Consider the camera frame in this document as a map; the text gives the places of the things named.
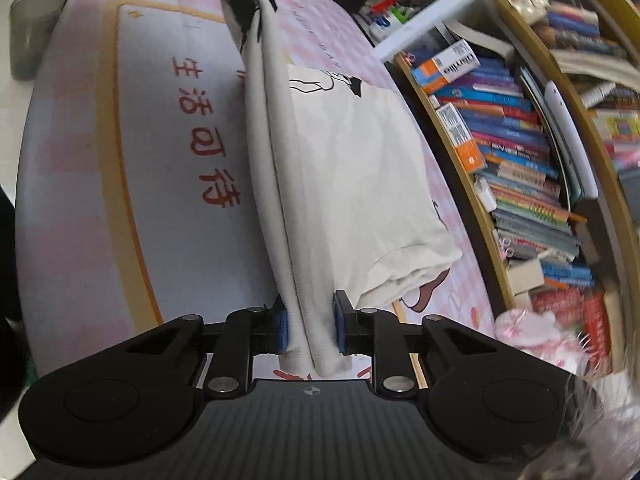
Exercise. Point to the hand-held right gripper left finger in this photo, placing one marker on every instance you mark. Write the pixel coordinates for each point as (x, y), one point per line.
(282, 329)

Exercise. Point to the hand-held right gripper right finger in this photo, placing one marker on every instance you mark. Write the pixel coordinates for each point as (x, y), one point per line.
(341, 327)

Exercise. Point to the cream printed T-shirt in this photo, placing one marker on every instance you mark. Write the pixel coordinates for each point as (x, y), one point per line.
(350, 185)

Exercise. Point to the white pen cup blue label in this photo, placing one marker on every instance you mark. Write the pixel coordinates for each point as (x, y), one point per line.
(392, 25)

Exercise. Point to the pink checked desk mat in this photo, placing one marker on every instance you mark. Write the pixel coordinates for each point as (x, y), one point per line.
(175, 160)

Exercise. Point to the cream pen holder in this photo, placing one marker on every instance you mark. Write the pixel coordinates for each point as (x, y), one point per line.
(525, 276)

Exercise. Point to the small white box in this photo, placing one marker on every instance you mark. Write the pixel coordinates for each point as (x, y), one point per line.
(484, 194)

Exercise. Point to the pink white bunny plush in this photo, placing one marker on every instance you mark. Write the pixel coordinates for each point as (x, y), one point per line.
(540, 340)

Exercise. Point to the grey round bin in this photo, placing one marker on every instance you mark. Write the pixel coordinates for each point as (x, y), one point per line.
(35, 35)

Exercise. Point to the white orange blue carton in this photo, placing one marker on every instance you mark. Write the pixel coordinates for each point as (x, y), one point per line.
(445, 66)

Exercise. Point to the orange white flat box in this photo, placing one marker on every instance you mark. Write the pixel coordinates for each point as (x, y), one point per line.
(460, 137)

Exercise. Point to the thick red book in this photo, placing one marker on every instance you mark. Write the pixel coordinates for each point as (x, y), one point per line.
(575, 320)

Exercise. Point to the large white book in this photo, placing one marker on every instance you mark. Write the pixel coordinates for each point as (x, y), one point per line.
(480, 40)

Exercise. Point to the row of colourful books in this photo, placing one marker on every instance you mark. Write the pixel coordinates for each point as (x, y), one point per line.
(520, 160)

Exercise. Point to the white fluffy fur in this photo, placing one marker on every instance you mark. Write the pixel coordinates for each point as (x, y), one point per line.
(600, 425)

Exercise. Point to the white flat device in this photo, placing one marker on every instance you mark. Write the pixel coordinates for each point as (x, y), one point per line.
(570, 140)

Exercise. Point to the wooden bookshelf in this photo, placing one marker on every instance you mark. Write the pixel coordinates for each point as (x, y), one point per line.
(607, 170)

